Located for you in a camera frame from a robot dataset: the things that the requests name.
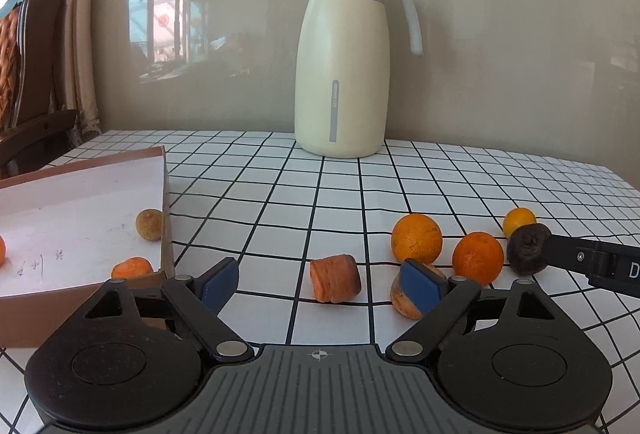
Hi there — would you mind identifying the orange-brown ribbed chunk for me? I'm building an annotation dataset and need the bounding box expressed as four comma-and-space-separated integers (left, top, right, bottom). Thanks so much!
111, 257, 154, 279
309, 254, 362, 303

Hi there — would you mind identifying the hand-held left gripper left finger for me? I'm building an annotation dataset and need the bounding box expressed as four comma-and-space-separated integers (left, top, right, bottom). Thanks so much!
82, 257, 254, 362

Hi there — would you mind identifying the dark wrinkled fruit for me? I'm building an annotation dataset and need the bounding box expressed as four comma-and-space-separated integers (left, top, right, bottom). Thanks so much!
506, 223, 552, 275

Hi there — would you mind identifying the brown yellow-topped chunk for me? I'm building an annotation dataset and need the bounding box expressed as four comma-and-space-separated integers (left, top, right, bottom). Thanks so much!
390, 264, 447, 321

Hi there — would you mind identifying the brown cardboard box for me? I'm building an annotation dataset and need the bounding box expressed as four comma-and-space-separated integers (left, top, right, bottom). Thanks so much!
0, 145, 176, 350

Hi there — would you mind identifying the beige patterned curtain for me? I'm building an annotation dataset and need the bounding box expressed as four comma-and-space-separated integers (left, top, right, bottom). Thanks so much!
0, 0, 103, 147

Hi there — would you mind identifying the cream thermos jug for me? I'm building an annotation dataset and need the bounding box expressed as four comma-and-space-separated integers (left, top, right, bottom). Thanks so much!
294, 0, 423, 159

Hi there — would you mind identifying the white checked tablecloth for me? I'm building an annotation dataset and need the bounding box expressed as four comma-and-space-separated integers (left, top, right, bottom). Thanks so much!
0, 130, 640, 434

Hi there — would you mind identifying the tan longan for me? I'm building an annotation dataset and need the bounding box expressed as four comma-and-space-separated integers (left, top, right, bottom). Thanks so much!
135, 209, 165, 241

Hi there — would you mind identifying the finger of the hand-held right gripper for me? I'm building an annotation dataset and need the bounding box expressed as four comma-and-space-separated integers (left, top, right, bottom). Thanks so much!
544, 234, 596, 275

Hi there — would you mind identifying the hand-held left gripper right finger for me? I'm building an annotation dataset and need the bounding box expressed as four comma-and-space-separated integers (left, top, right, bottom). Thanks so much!
385, 258, 558, 364

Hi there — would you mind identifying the wooden sofa with orange cushion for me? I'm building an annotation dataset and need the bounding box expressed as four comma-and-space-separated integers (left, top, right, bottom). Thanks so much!
0, 0, 78, 179

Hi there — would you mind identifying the small yellow-orange kumquat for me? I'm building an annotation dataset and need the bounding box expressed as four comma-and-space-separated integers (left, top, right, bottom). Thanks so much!
502, 208, 537, 239

